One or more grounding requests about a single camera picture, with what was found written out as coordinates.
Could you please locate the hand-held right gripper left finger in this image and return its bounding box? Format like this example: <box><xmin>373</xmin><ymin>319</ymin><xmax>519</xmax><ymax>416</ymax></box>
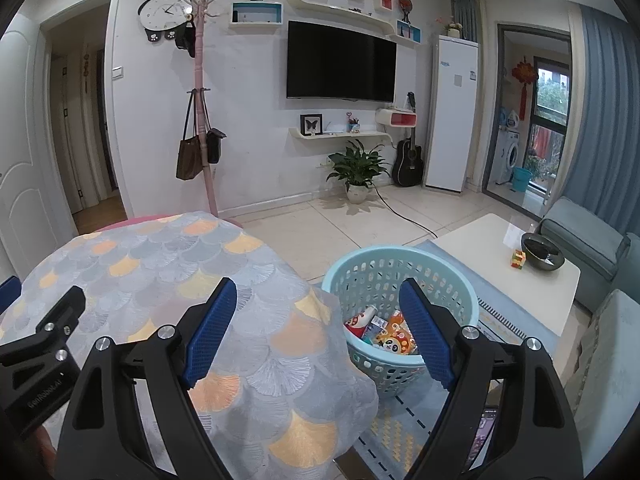
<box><xmin>56</xmin><ymin>277</ymin><xmax>238</xmax><ymax>480</ymax></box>

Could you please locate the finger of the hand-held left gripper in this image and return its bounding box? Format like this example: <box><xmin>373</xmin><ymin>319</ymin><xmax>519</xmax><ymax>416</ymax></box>
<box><xmin>0</xmin><ymin>276</ymin><xmax>22</xmax><ymax>313</ymax></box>
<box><xmin>0</xmin><ymin>285</ymin><xmax>87</xmax><ymax>368</ymax></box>

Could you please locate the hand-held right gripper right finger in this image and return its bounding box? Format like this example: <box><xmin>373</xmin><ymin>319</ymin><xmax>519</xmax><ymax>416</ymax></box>
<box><xmin>397</xmin><ymin>277</ymin><xmax>585</xmax><ymax>480</ymax></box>

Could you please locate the orange snack packet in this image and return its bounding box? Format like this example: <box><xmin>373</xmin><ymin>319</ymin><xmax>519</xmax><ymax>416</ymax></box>
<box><xmin>387</xmin><ymin>310</ymin><xmax>413</xmax><ymax>336</ymax></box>

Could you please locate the panda print snack packet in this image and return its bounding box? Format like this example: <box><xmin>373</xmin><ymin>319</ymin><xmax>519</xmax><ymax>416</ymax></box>
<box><xmin>372</xmin><ymin>334</ymin><xmax>418</xmax><ymax>356</ymax></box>

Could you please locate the dark blue milk carton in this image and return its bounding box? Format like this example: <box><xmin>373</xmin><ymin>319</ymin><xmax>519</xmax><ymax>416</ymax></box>
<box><xmin>362</xmin><ymin>316</ymin><xmax>390</xmax><ymax>347</ymax></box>

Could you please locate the red paper cup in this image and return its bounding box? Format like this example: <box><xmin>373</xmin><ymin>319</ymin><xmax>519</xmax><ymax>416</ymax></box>
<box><xmin>344</xmin><ymin>305</ymin><xmax>378</xmax><ymax>338</ymax></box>

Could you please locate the light blue plastic basket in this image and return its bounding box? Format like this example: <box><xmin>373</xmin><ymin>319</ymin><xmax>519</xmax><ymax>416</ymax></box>
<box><xmin>320</xmin><ymin>245</ymin><xmax>480</xmax><ymax>400</ymax></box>

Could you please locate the black shoulder bag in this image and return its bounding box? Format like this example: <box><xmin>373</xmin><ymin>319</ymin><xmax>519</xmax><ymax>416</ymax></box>
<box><xmin>204</xmin><ymin>91</ymin><xmax>227</xmax><ymax>165</ymax></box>

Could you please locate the scale patterned tablecloth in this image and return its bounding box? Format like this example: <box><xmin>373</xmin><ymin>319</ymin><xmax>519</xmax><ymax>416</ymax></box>
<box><xmin>0</xmin><ymin>210</ymin><xmax>380</xmax><ymax>480</ymax></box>

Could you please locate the blue patterned rug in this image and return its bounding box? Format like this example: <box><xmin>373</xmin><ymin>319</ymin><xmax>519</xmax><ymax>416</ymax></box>
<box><xmin>352</xmin><ymin>240</ymin><xmax>558</xmax><ymax>480</ymax></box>

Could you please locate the white coffee table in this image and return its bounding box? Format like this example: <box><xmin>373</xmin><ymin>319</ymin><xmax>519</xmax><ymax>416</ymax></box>
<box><xmin>431</xmin><ymin>212</ymin><xmax>582</xmax><ymax>337</ymax></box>

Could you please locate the black smartphone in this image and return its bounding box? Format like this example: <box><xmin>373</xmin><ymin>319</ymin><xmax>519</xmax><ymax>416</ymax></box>
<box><xmin>462</xmin><ymin>405</ymin><xmax>501</xmax><ymax>473</ymax></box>

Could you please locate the white room door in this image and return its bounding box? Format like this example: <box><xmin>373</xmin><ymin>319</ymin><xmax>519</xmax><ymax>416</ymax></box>
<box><xmin>0</xmin><ymin>12</ymin><xmax>78</xmax><ymax>281</ymax></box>

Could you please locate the black bowl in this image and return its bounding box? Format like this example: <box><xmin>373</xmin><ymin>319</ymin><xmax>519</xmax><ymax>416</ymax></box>
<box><xmin>520</xmin><ymin>232</ymin><xmax>566</xmax><ymax>271</ymax></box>

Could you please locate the black acoustic guitar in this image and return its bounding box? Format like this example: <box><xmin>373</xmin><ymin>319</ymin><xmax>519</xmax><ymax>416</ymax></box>
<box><xmin>391</xmin><ymin>91</ymin><xmax>426</xmax><ymax>187</ymax></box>

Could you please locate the brown tote bag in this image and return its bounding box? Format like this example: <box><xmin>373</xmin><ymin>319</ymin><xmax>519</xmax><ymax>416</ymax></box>
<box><xmin>175</xmin><ymin>91</ymin><xmax>205</xmax><ymax>182</ymax></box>

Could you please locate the green potted plant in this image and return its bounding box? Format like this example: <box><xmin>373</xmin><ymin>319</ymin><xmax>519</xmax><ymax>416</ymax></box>
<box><xmin>326</xmin><ymin>139</ymin><xmax>391</xmax><ymax>204</ymax></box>

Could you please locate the teal fabric sofa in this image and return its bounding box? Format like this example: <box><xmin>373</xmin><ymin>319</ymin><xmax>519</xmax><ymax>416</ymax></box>
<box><xmin>540</xmin><ymin>195</ymin><xmax>640</xmax><ymax>313</ymax></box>

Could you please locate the grey green armchair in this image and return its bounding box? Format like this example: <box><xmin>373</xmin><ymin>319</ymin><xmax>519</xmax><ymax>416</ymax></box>
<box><xmin>562</xmin><ymin>287</ymin><xmax>640</xmax><ymax>478</ymax></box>

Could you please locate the white washing machine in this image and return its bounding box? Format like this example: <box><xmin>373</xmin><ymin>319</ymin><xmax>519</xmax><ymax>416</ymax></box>
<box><xmin>492</xmin><ymin>127</ymin><xmax>522</xmax><ymax>184</ymax></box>

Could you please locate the white refrigerator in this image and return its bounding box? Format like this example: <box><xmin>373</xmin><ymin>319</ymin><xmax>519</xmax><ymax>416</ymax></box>
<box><xmin>424</xmin><ymin>34</ymin><xmax>479</xmax><ymax>194</ymax></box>

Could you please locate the pink coat rack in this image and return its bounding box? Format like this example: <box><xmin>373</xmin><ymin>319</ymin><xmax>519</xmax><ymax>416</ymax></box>
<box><xmin>187</xmin><ymin>0</ymin><xmax>226</xmax><ymax>218</ymax></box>

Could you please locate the blue window curtain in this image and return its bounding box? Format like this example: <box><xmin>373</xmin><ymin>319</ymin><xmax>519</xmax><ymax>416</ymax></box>
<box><xmin>547</xmin><ymin>2</ymin><xmax>640</xmax><ymax>241</ymax></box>
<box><xmin>450</xmin><ymin>0</ymin><xmax>481</xmax><ymax>43</ymax></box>

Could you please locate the black cap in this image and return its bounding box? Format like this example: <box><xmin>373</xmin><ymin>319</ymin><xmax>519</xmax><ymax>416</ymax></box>
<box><xmin>172</xmin><ymin>20</ymin><xmax>197</xmax><ymax>58</ymax></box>

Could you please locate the flower vase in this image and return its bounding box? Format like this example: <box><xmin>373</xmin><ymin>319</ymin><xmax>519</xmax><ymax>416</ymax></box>
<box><xmin>435</xmin><ymin>16</ymin><xmax>463</xmax><ymax>38</ymax></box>

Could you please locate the blue rimmed box shelf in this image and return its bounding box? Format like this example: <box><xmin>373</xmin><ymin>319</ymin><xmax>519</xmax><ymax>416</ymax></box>
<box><xmin>229</xmin><ymin>1</ymin><xmax>285</xmax><ymax>29</ymax></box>

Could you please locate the black floor cable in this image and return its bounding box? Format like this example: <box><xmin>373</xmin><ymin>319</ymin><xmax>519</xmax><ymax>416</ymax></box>
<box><xmin>367</xmin><ymin>182</ymin><xmax>438</xmax><ymax>238</ymax></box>

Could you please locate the short white wall shelf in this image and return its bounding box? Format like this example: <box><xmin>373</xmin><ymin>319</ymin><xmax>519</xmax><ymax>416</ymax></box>
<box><xmin>288</xmin><ymin>126</ymin><xmax>393</xmax><ymax>145</ymax></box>

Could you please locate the red white wall box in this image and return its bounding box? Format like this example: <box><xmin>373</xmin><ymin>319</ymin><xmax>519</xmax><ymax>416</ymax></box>
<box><xmin>375</xmin><ymin>107</ymin><xmax>418</xmax><ymax>129</ymax></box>

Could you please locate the red knot wall hanging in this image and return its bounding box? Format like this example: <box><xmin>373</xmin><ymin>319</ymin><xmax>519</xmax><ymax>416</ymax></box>
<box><xmin>511</xmin><ymin>57</ymin><xmax>540</xmax><ymax>121</ymax></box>

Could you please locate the black wall television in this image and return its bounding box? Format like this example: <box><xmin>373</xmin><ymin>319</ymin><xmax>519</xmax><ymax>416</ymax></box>
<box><xmin>286</xmin><ymin>20</ymin><xmax>398</xmax><ymax>102</ymax></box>

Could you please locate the panda wall clock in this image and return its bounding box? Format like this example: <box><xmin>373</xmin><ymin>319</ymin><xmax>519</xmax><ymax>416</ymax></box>
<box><xmin>138</xmin><ymin>0</ymin><xmax>196</xmax><ymax>43</ymax></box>

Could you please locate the long curved white wall shelf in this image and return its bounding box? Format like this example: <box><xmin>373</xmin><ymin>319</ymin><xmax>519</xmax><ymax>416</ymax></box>
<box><xmin>294</xmin><ymin>0</ymin><xmax>423</xmax><ymax>45</ymax></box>

